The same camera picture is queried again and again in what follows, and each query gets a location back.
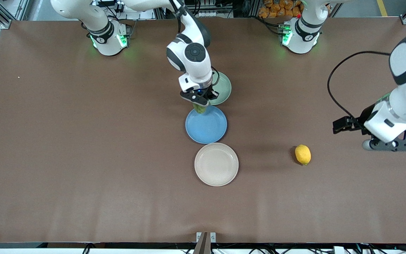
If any yellow lemon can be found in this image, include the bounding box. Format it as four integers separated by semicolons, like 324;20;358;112
295;145;312;165

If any green plate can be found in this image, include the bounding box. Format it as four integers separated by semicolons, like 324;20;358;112
208;72;232;105

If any blue plate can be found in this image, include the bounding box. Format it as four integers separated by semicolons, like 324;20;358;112
185;105;228;144

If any beige plate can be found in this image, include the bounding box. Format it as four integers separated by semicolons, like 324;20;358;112
194;142;239;187

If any bag of oranges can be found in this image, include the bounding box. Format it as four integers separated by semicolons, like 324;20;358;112
258;0;304;19

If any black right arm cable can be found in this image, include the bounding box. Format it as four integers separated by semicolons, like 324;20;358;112
211;67;222;93

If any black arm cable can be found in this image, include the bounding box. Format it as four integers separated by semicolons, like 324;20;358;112
211;67;222;93
327;51;391;122

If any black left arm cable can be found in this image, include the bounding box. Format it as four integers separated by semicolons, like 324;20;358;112
327;51;391;122

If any metal table edge bracket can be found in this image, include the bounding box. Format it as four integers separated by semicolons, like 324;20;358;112
193;232;216;254

